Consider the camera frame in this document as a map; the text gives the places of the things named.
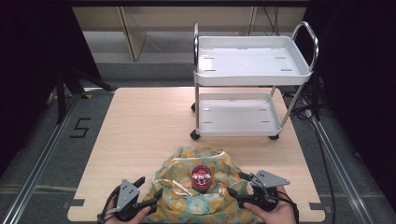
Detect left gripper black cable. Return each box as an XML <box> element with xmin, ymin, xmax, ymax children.
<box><xmin>96</xmin><ymin>186</ymin><xmax>121</xmax><ymax>224</ymax></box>

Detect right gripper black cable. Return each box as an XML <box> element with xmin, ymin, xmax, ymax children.
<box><xmin>276</xmin><ymin>189</ymin><xmax>301</xmax><ymax>224</ymax></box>

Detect white two-shelf rolling cart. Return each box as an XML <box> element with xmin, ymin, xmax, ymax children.
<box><xmin>190</xmin><ymin>21</ymin><xmax>319</xmax><ymax>142</ymax></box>

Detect person's right hand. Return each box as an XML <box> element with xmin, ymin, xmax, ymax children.
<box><xmin>243</xmin><ymin>186</ymin><xmax>297</xmax><ymax>224</ymax></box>

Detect black metal stand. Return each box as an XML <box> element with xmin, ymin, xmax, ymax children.
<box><xmin>55</xmin><ymin>65</ymin><xmax>117</xmax><ymax>125</ymax></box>

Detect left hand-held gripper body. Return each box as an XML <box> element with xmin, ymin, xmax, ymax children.
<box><xmin>113</xmin><ymin>178</ymin><xmax>148</xmax><ymax>222</ymax></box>

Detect person's left hand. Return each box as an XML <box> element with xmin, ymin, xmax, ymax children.
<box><xmin>106</xmin><ymin>206</ymin><xmax>152</xmax><ymax>224</ymax></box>

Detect lemon print fabric bag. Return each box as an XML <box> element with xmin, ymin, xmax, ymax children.
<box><xmin>141</xmin><ymin>145</ymin><xmax>258</xmax><ymax>224</ymax></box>

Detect metal floor rail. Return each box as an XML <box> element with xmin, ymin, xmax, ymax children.
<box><xmin>306</xmin><ymin>116</ymin><xmax>376</xmax><ymax>224</ymax></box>
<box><xmin>0</xmin><ymin>92</ymin><xmax>82</xmax><ymax>224</ymax></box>

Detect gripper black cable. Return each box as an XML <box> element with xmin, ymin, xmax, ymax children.
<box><xmin>276</xmin><ymin>189</ymin><xmax>301</xmax><ymax>224</ymax></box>
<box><xmin>96</xmin><ymin>186</ymin><xmax>121</xmax><ymax>224</ymax></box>

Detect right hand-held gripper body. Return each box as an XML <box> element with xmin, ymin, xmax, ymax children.
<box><xmin>248</xmin><ymin>169</ymin><xmax>291</xmax><ymax>213</ymax></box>

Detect red candy jar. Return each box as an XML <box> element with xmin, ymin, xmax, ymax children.
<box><xmin>191</xmin><ymin>165</ymin><xmax>214</xmax><ymax>194</ymax></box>

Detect hanging black cables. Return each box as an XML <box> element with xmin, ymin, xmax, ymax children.
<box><xmin>262</xmin><ymin>7</ymin><xmax>280</xmax><ymax>37</ymax></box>

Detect black floor cables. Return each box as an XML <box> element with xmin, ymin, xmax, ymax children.
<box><xmin>285</xmin><ymin>81</ymin><xmax>339</xmax><ymax>220</ymax></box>

